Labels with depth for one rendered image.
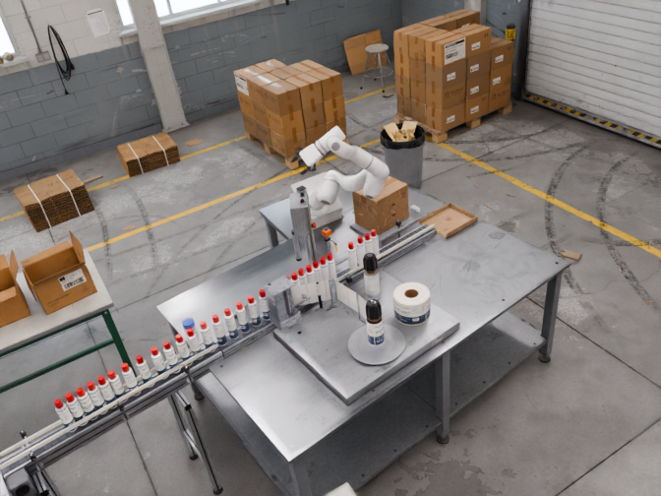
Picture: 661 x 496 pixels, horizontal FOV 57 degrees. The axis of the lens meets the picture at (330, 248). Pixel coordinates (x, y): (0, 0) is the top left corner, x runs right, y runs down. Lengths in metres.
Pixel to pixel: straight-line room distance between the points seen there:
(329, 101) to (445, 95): 1.29
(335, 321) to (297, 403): 0.57
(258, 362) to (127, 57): 5.68
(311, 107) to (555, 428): 4.29
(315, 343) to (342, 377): 0.30
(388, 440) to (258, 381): 0.89
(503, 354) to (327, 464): 1.37
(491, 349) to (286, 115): 3.65
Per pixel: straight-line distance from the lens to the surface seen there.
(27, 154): 8.48
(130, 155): 7.69
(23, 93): 8.26
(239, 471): 4.00
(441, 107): 7.06
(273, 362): 3.36
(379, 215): 4.07
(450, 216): 4.35
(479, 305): 3.60
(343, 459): 3.66
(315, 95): 6.86
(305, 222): 3.40
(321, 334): 3.39
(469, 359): 4.14
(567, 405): 4.25
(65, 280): 4.27
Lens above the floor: 3.19
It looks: 35 degrees down
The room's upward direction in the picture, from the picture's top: 8 degrees counter-clockwise
